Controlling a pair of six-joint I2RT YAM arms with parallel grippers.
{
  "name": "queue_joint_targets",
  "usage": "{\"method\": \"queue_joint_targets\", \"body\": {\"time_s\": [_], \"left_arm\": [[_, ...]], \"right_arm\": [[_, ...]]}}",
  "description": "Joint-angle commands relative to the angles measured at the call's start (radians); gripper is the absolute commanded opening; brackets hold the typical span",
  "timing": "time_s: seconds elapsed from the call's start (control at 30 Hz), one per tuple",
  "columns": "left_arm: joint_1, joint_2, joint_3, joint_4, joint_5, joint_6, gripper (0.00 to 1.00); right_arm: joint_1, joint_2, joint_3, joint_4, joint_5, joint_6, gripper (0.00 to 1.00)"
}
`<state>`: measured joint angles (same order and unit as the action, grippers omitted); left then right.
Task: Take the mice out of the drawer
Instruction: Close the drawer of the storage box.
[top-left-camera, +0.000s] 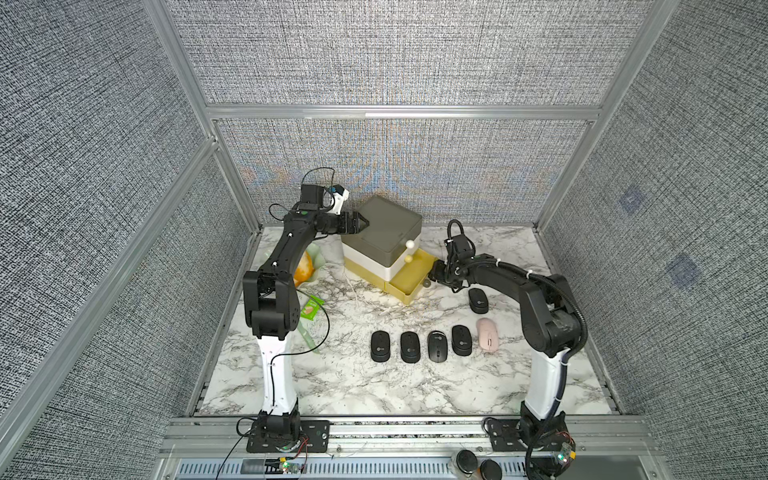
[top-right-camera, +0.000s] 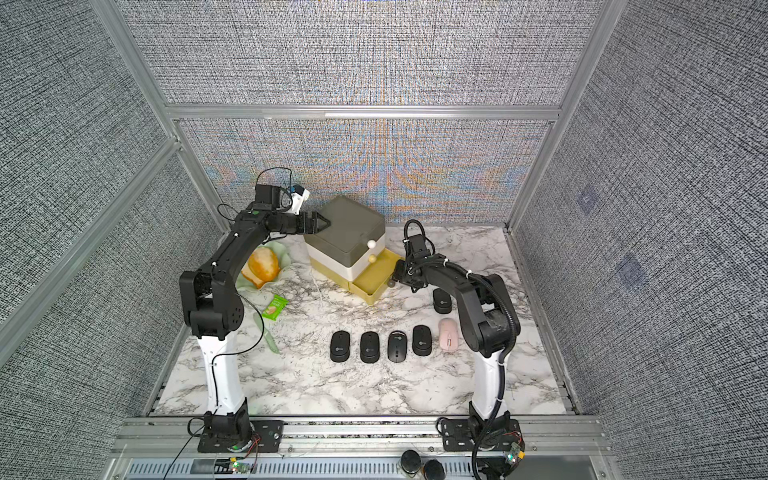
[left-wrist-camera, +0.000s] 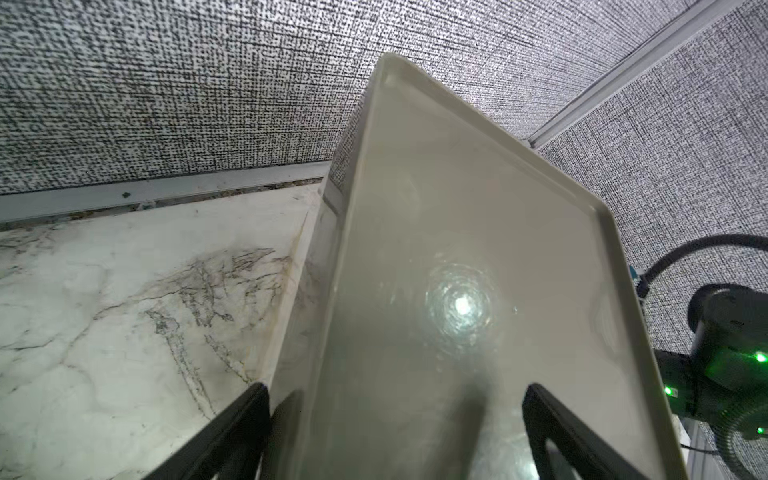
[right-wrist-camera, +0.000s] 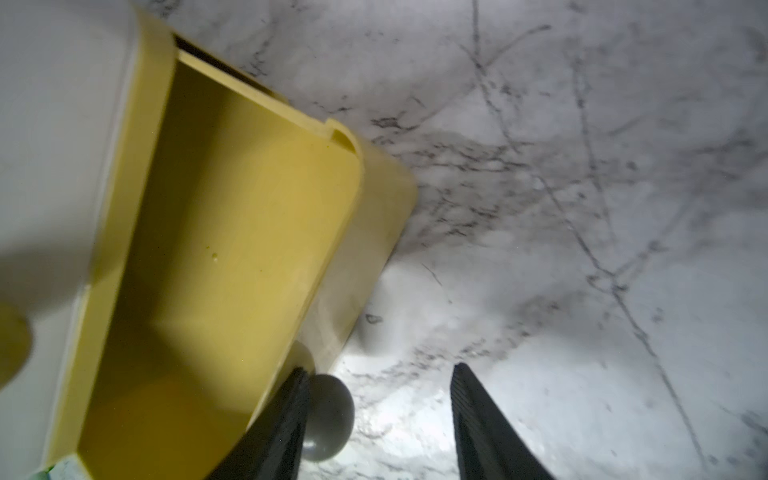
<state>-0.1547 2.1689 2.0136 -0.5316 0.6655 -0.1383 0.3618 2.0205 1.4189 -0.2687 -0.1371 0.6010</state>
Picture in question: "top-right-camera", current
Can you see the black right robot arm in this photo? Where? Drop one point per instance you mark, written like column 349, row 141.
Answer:
column 418, row 247

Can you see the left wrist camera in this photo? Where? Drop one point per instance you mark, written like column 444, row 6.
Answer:
column 298, row 195

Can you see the green snack packet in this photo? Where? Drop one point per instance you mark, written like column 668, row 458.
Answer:
column 275, row 307

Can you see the grey three-drawer storage box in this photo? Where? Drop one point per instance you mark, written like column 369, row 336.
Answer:
column 351, row 249

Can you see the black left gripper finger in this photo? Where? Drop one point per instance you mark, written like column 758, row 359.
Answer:
column 319, row 216
column 319, row 226

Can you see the black round knob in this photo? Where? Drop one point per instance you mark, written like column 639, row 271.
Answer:
column 410, row 462
column 433, row 470

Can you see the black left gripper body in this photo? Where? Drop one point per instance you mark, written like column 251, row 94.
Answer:
column 299, row 224

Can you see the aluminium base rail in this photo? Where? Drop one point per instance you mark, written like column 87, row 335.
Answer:
column 352, row 447

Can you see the black round knob left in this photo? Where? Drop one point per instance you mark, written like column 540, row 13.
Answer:
column 410, row 462

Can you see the pink computer mouse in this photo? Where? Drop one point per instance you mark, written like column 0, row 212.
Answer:
column 448, row 335

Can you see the black round knob right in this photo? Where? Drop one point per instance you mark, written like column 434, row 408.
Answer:
column 433, row 470

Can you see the black computer mouse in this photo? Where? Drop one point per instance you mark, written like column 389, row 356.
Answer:
column 397, row 346
column 422, row 340
column 442, row 301
column 369, row 347
column 340, row 346

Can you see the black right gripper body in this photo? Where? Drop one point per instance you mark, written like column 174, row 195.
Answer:
column 403, row 273

